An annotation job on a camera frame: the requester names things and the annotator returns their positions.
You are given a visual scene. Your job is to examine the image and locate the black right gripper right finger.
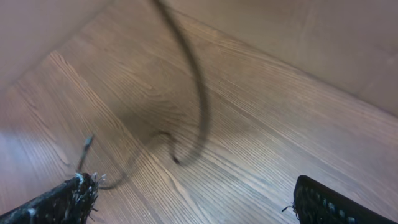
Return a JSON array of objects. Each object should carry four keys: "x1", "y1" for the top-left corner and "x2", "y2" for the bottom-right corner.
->
[{"x1": 283, "y1": 175, "x2": 397, "y2": 224}]

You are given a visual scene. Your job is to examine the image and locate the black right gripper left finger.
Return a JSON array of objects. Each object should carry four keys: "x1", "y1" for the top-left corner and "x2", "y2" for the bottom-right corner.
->
[{"x1": 1, "y1": 173, "x2": 105, "y2": 224}]

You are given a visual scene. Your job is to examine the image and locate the short black cable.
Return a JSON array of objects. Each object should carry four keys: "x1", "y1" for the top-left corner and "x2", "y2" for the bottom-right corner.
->
[{"x1": 76, "y1": 0, "x2": 211, "y2": 190}]

